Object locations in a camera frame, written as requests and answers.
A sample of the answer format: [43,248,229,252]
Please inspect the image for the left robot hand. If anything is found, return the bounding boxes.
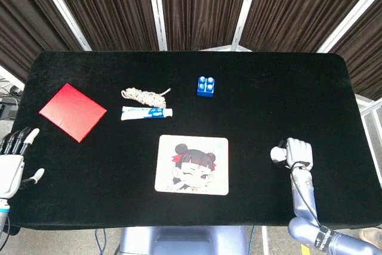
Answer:
[0,127,45,199]

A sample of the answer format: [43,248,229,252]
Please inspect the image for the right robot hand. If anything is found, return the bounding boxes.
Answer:
[275,137,314,173]

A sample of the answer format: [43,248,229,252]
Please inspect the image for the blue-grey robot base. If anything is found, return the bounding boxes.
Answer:
[118,226,249,255]

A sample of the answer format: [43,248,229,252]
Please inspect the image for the cartoon girl mouse pad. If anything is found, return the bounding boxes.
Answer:
[154,134,230,196]

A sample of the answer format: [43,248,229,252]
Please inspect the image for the black velvet tablecloth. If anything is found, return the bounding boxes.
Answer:
[8,50,374,231]

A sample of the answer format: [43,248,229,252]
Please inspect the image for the red hardcover booklet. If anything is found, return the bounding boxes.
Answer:
[38,83,108,143]

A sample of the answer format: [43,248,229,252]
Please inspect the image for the brown shoe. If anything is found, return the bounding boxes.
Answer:
[359,228,382,250]

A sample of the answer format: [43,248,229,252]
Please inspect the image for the blue toy building block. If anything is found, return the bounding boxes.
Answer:
[196,75,216,98]

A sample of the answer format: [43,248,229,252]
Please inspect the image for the brown pleated curtain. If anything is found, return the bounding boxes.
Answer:
[239,0,382,53]
[158,0,254,52]
[46,0,159,52]
[329,0,382,101]
[0,0,84,83]

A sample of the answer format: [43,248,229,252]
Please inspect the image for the white blue toothpaste tube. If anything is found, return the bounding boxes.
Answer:
[121,106,174,121]

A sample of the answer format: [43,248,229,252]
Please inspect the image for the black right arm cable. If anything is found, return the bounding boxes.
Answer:
[289,161,324,229]

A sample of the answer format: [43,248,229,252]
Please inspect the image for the black device with cables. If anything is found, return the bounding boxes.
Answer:
[0,77,22,122]

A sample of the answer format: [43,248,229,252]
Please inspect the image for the white metal frame rack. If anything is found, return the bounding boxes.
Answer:
[356,93,382,185]

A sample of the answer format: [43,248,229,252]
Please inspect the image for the blue floor cable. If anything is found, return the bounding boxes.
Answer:
[249,226,258,251]
[94,228,107,255]

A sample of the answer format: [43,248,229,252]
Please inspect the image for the white frame post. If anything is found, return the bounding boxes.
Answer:
[231,0,263,52]
[145,0,168,52]
[316,0,382,54]
[32,0,93,52]

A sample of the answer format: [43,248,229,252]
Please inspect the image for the coiled beige rope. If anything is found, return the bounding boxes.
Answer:
[121,87,172,108]

